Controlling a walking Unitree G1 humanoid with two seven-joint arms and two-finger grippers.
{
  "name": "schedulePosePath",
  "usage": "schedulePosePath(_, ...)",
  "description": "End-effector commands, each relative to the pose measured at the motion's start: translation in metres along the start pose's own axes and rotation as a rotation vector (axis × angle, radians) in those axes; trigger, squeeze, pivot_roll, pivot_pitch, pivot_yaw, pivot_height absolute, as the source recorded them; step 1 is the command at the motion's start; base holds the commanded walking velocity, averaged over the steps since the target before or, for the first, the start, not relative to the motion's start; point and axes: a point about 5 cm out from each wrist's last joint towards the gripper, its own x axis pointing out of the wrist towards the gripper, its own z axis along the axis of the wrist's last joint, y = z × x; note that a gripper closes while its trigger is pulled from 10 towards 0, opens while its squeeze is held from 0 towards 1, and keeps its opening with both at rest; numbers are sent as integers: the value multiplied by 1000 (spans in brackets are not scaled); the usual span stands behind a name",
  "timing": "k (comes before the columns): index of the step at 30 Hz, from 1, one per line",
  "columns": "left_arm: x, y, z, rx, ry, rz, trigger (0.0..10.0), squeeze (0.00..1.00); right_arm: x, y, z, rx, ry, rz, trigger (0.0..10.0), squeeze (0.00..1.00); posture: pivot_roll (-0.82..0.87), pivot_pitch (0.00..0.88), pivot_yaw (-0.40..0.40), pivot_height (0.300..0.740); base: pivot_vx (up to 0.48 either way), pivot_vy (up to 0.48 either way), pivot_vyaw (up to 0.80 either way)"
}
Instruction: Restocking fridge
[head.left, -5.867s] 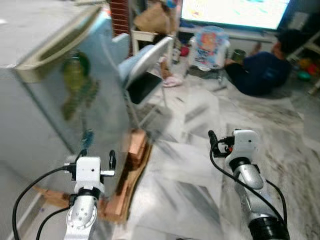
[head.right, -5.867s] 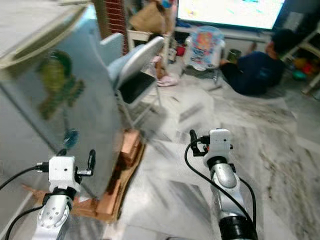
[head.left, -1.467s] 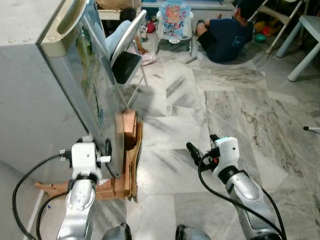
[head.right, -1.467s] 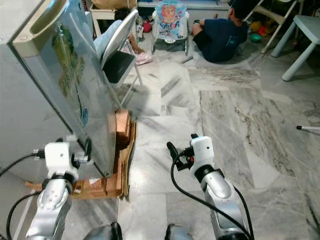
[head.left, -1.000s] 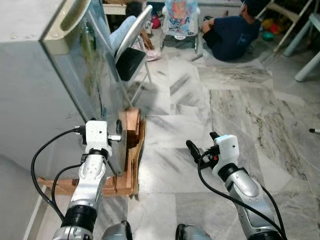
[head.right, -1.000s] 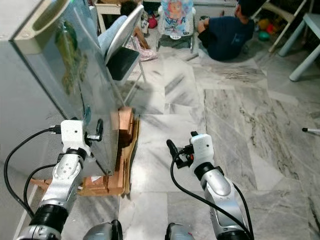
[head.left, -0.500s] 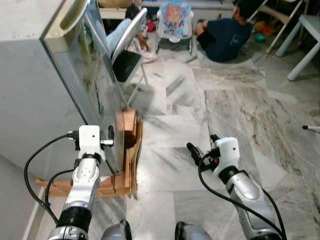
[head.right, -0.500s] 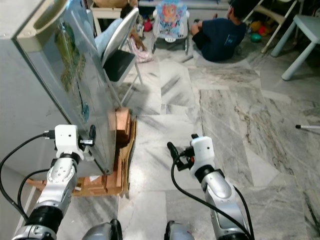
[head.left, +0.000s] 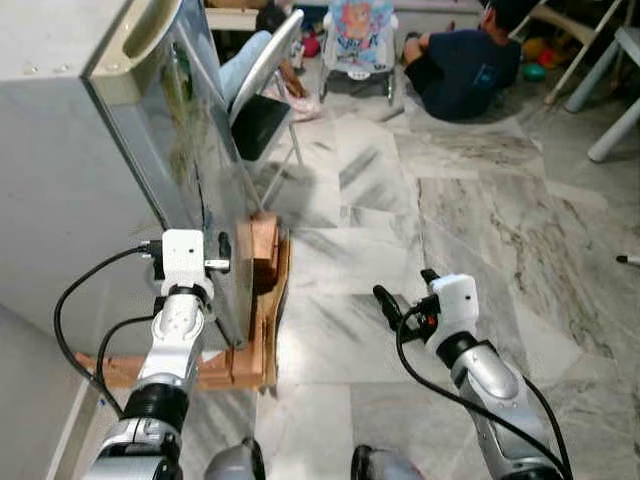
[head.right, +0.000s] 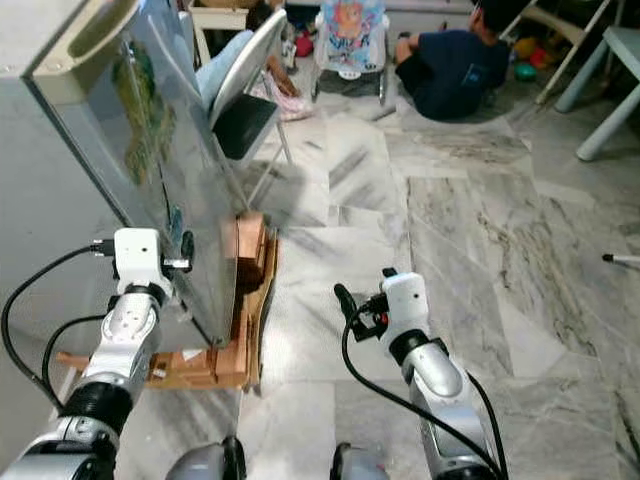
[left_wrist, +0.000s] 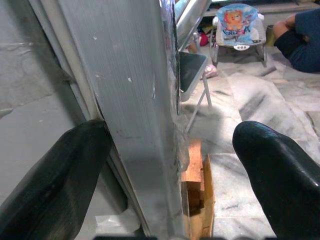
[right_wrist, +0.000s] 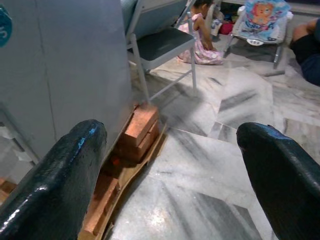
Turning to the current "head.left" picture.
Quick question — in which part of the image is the grey robot leg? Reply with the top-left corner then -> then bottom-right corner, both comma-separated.
350,445 -> 426,480
205,438 -> 267,480

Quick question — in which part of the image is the glass fridge door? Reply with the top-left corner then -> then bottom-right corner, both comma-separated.
83,0 -> 257,349

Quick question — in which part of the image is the small beige table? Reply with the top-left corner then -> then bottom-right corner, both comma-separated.
205,5 -> 261,31

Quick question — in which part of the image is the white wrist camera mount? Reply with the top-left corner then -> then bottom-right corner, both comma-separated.
428,274 -> 481,346
150,229 -> 232,296

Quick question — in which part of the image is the white table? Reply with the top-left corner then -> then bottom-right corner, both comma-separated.
565,25 -> 640,164

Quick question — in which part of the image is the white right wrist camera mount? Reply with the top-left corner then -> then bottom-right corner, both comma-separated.
428,274 -> 481,346

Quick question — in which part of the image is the white folding frame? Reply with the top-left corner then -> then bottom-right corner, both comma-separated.
520,0 -> 613,106

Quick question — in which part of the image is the colourful baby bouncer seat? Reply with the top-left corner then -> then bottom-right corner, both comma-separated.
318,0 -> 401,104

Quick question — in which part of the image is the person in dark blue shirt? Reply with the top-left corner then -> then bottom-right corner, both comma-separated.
403,0 -> 523,123

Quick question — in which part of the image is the grey left robot leg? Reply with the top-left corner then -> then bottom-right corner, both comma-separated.
205,438 -> 267,480

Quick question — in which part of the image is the child in light blue clothes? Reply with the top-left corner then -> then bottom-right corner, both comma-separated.
218,3 -> 323,123

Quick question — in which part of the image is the grey right robot leg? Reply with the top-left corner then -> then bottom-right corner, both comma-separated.
350,445 -> 426,480

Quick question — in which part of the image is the grey chair with black seat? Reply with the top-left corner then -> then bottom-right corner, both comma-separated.
228,8 -> 306,181

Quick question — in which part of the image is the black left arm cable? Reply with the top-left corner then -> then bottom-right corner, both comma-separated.
54,243 -> 166,416

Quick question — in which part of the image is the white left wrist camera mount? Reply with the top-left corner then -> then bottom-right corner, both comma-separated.
150,229 -> 232,296

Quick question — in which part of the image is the wooden fridge stand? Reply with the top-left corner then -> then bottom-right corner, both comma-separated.
75,212 -> 293,391

